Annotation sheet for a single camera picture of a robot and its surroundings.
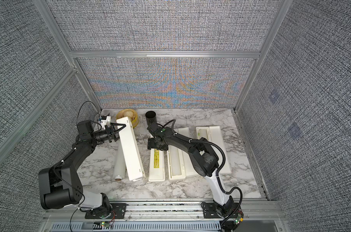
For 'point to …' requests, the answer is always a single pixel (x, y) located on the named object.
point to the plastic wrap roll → (119, 166)
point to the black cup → (151, 117)
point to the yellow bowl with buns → (132, 115)
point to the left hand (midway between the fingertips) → (127, 128)
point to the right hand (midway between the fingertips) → (153, 143)
